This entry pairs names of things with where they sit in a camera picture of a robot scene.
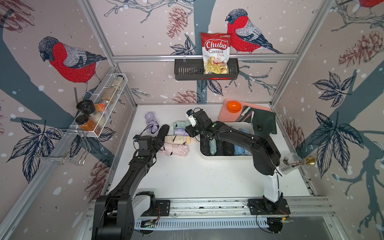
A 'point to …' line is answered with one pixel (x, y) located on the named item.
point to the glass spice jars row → (109, 93)
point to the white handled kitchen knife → (243, 114)
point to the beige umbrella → (178, 139)
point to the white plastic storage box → (234, 126)
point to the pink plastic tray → (225, 116)
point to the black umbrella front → (228, 148)
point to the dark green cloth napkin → (264, 121)
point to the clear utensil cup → (291, 161)
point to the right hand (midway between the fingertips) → (188, 127)
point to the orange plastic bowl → (234, 106)
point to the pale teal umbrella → (213, 146)
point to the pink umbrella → (172, 149)
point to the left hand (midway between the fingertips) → (158, 139)
